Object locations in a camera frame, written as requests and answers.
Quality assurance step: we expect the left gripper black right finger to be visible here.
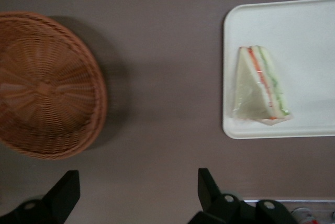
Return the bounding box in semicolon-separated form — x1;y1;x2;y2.
188;167;256;224

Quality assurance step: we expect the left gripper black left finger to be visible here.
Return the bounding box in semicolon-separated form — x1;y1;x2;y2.
15;170;80;224

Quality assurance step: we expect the triangle sandwich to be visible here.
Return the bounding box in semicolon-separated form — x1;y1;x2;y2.
230;45;294;127

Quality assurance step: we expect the round brown wicker basket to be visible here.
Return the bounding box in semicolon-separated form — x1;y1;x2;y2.
0;11;108;161

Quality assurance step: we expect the beige plastic tray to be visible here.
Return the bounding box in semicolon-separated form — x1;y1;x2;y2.
222;0;335;140

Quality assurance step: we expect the red cola bottle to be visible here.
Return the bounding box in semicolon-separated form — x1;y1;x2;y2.
291;207;319;224

